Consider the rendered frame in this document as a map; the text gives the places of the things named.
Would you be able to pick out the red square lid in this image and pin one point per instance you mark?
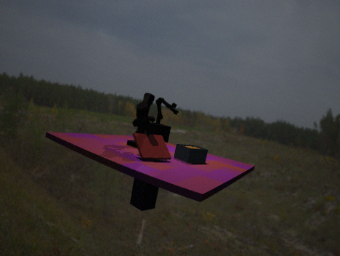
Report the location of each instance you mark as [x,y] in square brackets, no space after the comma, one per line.
[152,146]

